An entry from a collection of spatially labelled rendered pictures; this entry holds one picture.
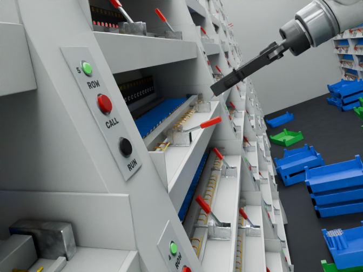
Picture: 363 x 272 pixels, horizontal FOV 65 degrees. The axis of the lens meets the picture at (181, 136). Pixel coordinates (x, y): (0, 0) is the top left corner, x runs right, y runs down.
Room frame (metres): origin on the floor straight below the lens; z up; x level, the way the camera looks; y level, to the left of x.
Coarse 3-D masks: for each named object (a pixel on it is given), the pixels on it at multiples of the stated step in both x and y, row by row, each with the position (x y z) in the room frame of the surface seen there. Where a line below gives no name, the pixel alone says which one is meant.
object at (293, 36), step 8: (288, 24) 0.64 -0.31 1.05; (296, 24) 0.63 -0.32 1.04; (280, 32) 0.66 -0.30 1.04; (288, 32) 0.63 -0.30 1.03; (296, 32) 0.62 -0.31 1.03; (304, 32) 0.62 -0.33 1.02; (288, 40) 0.63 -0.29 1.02; (296, 40) 0.62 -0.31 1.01; (304, 40) 0.62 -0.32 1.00; (288, 48) 0.63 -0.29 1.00; (296, 48) 0.63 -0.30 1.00; (304, 48) 0.63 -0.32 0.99
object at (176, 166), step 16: (160, 96) 0.93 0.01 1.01; (176, 96) 0.92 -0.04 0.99; (208, 96) 0.89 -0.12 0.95; (208, 128) 0.62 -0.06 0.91; (192, 144) 0.48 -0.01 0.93; (160, 160) 0.30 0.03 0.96; (176, 160) 0.41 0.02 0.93; (192, 160) 0.44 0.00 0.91; (160, 176) 0.31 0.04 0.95; (176, 176) 0.35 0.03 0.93; (192, 176) 0.44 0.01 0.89; (176, 192) 0.34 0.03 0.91; (176, 208) 0.34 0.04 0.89
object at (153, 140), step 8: (192, 96) 0.86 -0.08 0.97; (184, 104) 0.73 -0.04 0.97; (176, 112) 0.64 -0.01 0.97; (184, 112) 0.68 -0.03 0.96; (192, 112) 0.69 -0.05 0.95; (168, 120) 0.57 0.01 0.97; (176, 120) 0.60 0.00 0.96; (160, 128) 0.51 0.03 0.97; (168, 128) 0.53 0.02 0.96; (152, 136) 0.47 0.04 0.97; (160, 136) 0.48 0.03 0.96; (152, 144) 0.44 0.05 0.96; (160, 144) 0.48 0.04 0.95; (168, 144) 0.46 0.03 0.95
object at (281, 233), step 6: (276, 192) 1.54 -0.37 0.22; (276, 198) 1.55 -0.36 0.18; (276, 204) 1.49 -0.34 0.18; (276, 210) 1.39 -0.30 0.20; (276, 216) 1.37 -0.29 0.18; (276, 222) 1.32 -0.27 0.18; (282, 222) 1.32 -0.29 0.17; (282, 228) 1.27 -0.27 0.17; (282, 234) 1.23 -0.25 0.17; (282, 240) 1.15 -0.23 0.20; (282, 246) 1.14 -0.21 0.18; (288, 252) 1.10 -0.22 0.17; (288, 258) 1.07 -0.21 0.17
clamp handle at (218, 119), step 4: (208, 120) 0.47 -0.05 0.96; (212, 120) 0.46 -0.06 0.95; (216, 120) 0.46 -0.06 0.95; (220, 120) 0.45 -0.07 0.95; (200, 124) 0.47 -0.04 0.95; (204, 124) 0.46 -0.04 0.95; (208, 124) 0.46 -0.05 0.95; (212, 124) 0.46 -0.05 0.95; (180, 128) 0.48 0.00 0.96; (192, 128) 0.47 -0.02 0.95; (196, 128) 0.47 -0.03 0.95
